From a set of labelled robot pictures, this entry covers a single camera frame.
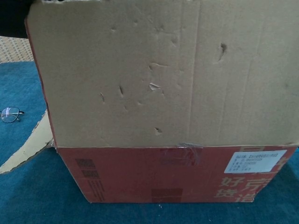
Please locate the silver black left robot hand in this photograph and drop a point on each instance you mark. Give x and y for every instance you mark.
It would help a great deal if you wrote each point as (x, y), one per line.
(11, 16)

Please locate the large red cardboard box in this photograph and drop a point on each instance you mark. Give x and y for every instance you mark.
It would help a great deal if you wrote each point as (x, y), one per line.
(140, 81)

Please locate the woven rattan folding screen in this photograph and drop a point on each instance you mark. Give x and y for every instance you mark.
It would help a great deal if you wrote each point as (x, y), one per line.
(14, 50)

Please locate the teal blue table cloth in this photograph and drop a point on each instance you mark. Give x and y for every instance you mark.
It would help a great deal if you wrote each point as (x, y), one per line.
(28, 193)

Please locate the thin metal frame eyeglasses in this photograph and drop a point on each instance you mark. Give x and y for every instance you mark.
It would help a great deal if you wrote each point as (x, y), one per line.
(9, 114)

